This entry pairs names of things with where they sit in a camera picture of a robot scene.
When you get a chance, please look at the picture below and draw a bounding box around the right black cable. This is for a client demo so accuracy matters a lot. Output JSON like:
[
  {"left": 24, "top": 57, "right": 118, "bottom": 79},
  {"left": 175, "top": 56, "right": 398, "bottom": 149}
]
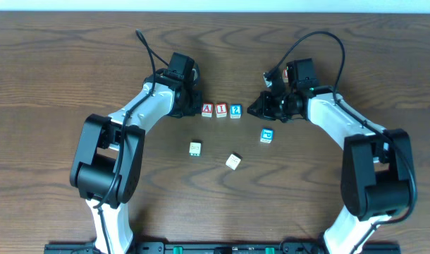
[{"left": 267, "top": 30, "right": 419, "bottom": 254}]

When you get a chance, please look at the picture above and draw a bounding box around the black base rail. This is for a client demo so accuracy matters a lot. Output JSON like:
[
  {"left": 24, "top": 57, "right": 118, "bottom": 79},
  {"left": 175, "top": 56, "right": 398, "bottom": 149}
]
[{"left": 44, "top": 241, "right": 401, "bottom": 254}]

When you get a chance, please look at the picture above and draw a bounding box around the white block green side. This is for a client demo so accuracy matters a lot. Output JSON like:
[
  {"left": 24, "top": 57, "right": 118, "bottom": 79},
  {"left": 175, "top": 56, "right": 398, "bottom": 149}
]
[{"left": 189, "top": 142, "right": 202, "bottom": 157}]

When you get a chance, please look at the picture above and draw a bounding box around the red letter I block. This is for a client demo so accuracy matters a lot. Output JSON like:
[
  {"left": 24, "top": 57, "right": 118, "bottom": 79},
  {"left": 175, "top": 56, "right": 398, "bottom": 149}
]
[{"left": 215, "top": 103, "right": 228, "bottom": 118}]

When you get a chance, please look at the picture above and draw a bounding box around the blue letter P block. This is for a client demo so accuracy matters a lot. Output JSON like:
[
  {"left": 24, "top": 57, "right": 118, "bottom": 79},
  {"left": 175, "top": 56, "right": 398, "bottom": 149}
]
[{"left": 260, "top": 128, "right": 274, "bottom": 143}]

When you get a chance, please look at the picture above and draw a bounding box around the red letter A block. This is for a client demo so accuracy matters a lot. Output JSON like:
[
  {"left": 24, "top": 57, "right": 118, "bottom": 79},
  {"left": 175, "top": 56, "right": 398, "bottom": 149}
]
[{"left": 201, "top": 103, "right": 214, "bottom": 118}]

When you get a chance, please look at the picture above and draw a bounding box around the blue number 2 block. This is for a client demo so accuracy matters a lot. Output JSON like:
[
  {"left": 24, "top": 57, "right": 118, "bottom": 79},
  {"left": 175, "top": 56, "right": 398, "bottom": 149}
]
[{"left": 230, "top": 104, "right": 242, "bottom": 119}]

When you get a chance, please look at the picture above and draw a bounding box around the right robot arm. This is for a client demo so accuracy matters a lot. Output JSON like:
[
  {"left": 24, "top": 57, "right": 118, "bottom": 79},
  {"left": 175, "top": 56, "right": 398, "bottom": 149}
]
[{"left": 247, "top": 59, "right": 417, "bottom": 253}]

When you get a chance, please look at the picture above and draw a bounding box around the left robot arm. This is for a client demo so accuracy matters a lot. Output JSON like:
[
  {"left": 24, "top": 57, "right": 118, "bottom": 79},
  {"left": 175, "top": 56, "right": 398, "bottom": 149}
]
[{"left": 70, "top": 53, "right": 202, "bottom": 253}]

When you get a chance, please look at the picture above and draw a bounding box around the red letter E block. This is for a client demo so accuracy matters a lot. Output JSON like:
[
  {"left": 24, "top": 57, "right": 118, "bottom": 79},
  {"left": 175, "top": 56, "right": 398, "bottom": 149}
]
[{"left": 282, "top": 69, "right": 288, "bottom": 83}]

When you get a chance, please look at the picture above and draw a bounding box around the plain white wooden block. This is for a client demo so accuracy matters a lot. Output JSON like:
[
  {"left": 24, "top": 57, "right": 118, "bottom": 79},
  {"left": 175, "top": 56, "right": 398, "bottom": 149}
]
[{"left": 226, "top": 153, "right": 242, "bottom": 170}]

